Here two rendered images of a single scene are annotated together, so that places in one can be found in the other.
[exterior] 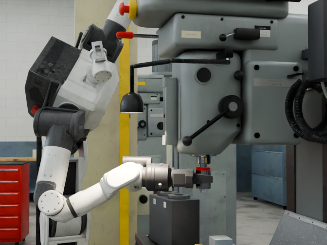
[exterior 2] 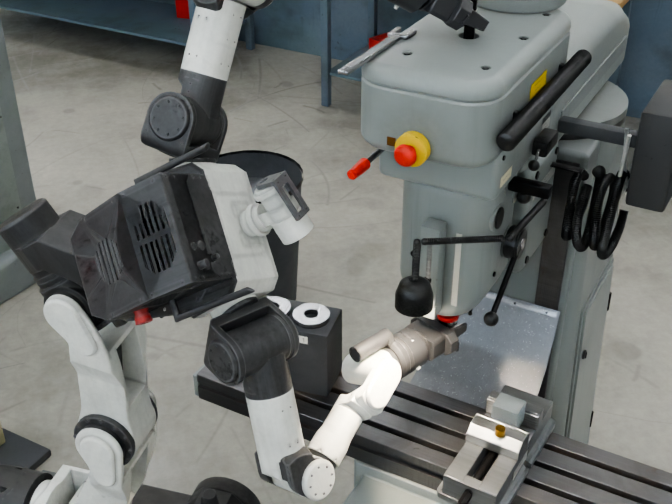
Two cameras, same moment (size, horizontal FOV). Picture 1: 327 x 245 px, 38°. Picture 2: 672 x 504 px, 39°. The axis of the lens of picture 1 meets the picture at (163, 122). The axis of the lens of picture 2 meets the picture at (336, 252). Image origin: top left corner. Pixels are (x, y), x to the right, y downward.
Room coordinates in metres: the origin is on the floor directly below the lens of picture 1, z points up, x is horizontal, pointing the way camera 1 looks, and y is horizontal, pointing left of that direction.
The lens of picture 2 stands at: (0.59, 1.27, 2.47)
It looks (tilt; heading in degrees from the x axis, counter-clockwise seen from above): 32 degrees down; 312
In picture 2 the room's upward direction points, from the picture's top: straight up
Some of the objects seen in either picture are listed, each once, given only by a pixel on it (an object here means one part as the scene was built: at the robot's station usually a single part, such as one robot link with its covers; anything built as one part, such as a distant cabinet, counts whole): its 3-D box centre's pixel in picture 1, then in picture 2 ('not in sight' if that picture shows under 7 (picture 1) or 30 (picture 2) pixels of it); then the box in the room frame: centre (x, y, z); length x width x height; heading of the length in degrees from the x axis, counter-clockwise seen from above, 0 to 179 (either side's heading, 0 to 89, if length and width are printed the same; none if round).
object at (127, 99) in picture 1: (132, 102); (414, 292); (1.45, 0.10, 1.47); 0.07 x 0.07 x 0.06
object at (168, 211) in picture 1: (173, 218); (292, 342); (1.91, -0.04, 1.04); 0.22 x 0.12 x 0.20; 24
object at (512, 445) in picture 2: not in sight; (497, 436); (1.35, -0.11, 1.03); 0.12 x 0.06 x 0.04; 11
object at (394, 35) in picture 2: not in sight; (376, 50); (1.59, 0.05, 1.89); 0.24 x 0.04 x 0.01; 103
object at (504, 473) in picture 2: not in sight; (500, 440); (1.36, -0.13, 0.99); 0.35 x 0.15 x 0.11; 101
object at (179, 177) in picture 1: (174, 178); (418, 344); (1.52, -0.04, 1.23); 0.13 x 0.12 x 0.10; 175
